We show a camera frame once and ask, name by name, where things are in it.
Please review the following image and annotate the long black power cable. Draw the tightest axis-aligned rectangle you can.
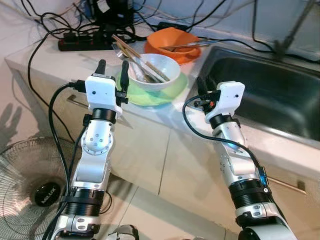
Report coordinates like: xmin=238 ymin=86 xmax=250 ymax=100
xmin=27 ymin=27 xmax=76 ymax=144

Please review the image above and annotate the light green plate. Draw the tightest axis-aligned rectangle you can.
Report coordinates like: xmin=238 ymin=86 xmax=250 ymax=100
xmin=116 ymin=69 xmax=190 ymax=107

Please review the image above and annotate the grey left robot foot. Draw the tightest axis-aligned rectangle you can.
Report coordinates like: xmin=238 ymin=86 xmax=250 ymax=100
xmin=106 ymin=225 xmax=141 ymax=240

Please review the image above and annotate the orange plate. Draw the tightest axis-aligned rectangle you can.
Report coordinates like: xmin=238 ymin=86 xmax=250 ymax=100
xmin=145 ymin=42 xmax=202 ymax=66

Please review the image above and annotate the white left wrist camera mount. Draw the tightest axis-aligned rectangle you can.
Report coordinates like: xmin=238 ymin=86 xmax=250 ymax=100
xmin=85 ymin=74 xmax=123 ymax=120

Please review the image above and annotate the floor fan with wire grille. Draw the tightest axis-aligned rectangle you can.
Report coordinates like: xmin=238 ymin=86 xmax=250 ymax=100
xmin=0 ymin=137 xmax=76 ymax=240

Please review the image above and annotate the metal drawer handle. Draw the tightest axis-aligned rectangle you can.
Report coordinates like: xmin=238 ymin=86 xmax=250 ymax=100
xmin=66 ymin=95 xmax=91 ymax=108
xmin=267 ymin=176 xmax=307 ymax=195

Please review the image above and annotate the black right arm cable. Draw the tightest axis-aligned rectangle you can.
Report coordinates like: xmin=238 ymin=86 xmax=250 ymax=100
xmin=181 ymin=95 xmax=266 ymax=186

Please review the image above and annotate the small black power brick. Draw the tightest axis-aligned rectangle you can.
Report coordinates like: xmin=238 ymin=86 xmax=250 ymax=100
xmin=157 ymin=21 xmax=181 ymax=31

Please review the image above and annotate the stainless steel sink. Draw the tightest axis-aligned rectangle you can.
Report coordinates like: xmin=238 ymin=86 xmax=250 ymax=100
xmin=187 ymin=44 xmax=320 ymax=148

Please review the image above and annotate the orange bowl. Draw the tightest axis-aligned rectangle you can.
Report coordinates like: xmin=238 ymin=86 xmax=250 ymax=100
xmin=146 ymin=27 xmax=201 ymax=57

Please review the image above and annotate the black power adapter box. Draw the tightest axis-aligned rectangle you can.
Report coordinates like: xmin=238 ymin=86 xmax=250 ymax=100
xmin=92 ymin=0 xmax=135 ymax=28

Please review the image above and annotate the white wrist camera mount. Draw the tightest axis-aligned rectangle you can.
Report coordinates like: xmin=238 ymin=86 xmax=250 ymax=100
xmin=85 ymin=74 xmax=123 ymax=120
xmin=212 ymin=81 xmax=246 ymax=121

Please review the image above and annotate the brown wooden chopstick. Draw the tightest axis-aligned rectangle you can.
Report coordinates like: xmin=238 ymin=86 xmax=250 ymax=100
xmin=111 ymin=35 xmax=168 ymax=82
xmin=116 ymin=34 xmax=172 ymax=79

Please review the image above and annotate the white round bowl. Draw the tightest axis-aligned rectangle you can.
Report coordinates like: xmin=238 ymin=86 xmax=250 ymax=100
xmin=127 ymin=53 xmax=182 ymax=91

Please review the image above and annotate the black power strip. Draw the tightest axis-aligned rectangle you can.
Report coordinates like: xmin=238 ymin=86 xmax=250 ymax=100
xmin=57 ymin=31 xmax=128 ymax=52

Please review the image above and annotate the metal kitchen faucet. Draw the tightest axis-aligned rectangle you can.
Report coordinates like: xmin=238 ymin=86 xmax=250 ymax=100
xmin=272 ymin=0 xmax=320 ymax=60

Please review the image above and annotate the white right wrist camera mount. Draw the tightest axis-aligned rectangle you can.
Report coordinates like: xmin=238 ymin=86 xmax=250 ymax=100
xmin=212 ymin=81 xmax=246 ymax=121

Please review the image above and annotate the silver metal fork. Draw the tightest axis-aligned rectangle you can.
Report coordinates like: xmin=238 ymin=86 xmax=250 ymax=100
xmin=112 ymin=42 xmax=148 ymax=83

